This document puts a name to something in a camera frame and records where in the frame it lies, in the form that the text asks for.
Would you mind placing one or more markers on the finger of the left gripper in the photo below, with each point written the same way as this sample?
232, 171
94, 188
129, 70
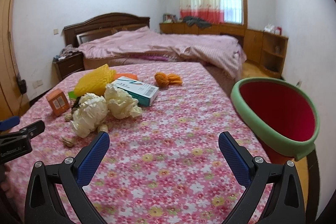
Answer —
28, 130
9, 123

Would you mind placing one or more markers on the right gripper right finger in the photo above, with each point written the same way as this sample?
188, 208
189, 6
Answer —
285, 203

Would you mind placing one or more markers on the yellow foam fruit net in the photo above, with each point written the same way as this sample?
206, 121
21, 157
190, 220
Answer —
95, 81

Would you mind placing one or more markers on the red bin with green rim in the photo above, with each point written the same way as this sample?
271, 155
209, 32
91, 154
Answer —
282, 116

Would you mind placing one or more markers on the walnut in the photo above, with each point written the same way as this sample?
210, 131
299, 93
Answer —
103, 128
69, 142
68, 117

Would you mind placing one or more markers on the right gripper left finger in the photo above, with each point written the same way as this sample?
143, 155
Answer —
43, 203

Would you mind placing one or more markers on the small orange crumpled net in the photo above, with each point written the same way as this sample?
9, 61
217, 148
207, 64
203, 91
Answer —
163, 80

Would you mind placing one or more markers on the small orange carton box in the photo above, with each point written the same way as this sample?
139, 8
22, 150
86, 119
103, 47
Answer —
58, 102

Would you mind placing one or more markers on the dark clothes on cabinet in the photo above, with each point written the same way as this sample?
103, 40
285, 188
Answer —
194, 20

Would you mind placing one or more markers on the clothes pile on nightstand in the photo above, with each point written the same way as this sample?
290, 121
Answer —
68, 51

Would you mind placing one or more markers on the white teal medicine box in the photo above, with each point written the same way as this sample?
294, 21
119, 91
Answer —
143, 92

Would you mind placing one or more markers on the dark wooden headboard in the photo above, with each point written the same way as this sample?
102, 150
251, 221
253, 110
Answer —
110, 20

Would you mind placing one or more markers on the brown mattress base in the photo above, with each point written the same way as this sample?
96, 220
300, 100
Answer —
129, 59

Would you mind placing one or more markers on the green paper scrap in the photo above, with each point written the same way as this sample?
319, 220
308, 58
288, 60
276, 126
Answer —
72, 95

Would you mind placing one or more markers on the dark wooden nightstand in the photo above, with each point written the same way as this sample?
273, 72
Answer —
69, 65

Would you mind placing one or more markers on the white bag on cabinet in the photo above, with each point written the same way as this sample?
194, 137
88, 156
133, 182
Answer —
269, 28

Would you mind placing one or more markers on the pink floral bed sheet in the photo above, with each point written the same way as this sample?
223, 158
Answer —
165, 166

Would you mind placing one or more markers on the long wooden cabinet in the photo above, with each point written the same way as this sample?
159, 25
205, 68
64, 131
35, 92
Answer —
264, 49

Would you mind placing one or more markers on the pink quilt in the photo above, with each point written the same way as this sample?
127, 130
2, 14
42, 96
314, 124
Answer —
221, 51

